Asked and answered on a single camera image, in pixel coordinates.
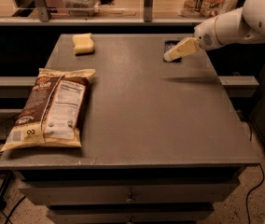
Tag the grey metal shelf rail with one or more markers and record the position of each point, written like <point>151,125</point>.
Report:
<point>95,21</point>

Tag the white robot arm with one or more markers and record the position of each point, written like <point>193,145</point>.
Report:
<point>244,25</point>

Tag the yellow sponge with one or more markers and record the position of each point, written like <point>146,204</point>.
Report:
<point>83,43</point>

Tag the grey drawer cabinet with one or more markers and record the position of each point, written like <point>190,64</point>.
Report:
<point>146,120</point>

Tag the clear plastic container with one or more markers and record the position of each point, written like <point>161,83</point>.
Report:
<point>84,8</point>

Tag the brown chip bag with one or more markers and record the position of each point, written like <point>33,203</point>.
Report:
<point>51,114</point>

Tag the lower drawer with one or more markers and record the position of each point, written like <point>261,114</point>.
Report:
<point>130,214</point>

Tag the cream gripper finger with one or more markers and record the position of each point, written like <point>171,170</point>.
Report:
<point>185,47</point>

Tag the dark blue rxbar wrapper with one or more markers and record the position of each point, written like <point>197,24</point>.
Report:
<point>168,44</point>

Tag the upper drawer with knob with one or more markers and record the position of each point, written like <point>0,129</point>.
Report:
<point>127,192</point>

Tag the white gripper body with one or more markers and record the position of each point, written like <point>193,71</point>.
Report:
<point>205,37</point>

